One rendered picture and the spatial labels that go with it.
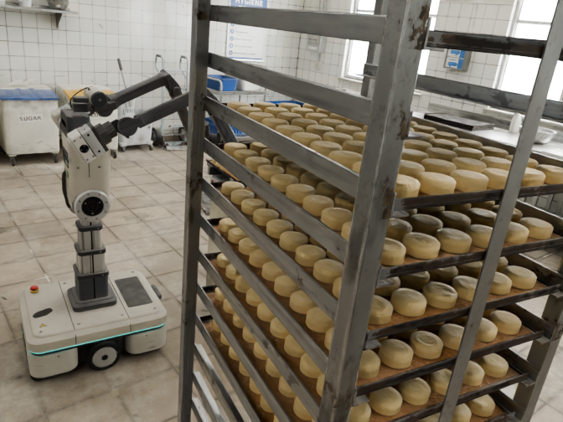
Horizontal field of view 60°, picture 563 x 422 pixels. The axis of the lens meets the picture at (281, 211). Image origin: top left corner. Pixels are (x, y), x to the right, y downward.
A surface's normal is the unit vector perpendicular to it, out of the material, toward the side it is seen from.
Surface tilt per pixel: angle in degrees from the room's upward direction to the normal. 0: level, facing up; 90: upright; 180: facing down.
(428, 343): 0
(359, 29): 90
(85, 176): 100
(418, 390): 0
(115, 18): 90
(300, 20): 90
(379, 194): 90
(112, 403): 0
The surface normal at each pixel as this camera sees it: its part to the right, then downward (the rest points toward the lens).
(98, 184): 0.49, 0.52
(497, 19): -0.79, 0.14
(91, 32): 0.61, 0.34
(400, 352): 0.11, -0.93
